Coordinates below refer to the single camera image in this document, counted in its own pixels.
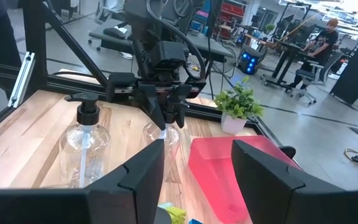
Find black round knob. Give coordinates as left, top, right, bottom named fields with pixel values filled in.
left=278, top=145, right=297, bottom=159

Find black rolling table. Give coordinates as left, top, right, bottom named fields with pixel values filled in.
left=88, top=18, right=234, bottom=63

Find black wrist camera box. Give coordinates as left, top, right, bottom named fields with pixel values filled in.
left=149, top=41, right=188, bottom=72

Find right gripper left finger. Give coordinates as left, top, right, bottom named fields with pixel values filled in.
left=0, top=139, right=165, bottom=224

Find pink plastic bin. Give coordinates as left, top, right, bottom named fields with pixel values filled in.
left=187, top=135, right=304, bottom=224

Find black computer blue lights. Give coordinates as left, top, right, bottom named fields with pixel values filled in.
left=237, top=44, right=267, bottom=75

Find seated person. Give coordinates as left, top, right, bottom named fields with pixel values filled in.
left=286, top=17, right=340, bottom=91

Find silver aluminium extrusion bar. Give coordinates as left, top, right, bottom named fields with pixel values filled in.
left=7, top=52, right=36, bottom=109

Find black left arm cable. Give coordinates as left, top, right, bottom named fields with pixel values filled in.
left=146, top=0, right=206, bottom=80

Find grey office chair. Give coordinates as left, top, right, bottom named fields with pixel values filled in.
left=286, top=51, right=343, bottom=107

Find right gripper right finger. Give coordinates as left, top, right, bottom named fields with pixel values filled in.
left=231, top=139, right=358, bottom=224

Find red storage shelf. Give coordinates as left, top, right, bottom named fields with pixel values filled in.
left=219, top=1, right=245, bottom=19

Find black aluminium table frame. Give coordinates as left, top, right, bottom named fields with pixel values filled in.
left=0, top=0, right=279, bottom=147

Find yellow-green dish brush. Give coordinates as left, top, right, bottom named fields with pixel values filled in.
left=165, top=206, right=187, bottom=224

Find black office desk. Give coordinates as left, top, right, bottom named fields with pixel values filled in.
left=261, top=42, right=315, bottom=88

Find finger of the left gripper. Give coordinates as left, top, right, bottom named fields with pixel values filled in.
left=138, top=84, right=167, bottom=131
left=166, top=84, right=193, bottom=129

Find green plant in white pot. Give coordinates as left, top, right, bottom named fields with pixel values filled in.
left=213, top=76, right=264, bottom=135

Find clear soap bottle black pump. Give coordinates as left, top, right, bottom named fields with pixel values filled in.
left=59, top=92, right=111, bottom=189
left=142, top=121, right=181, bottom=183

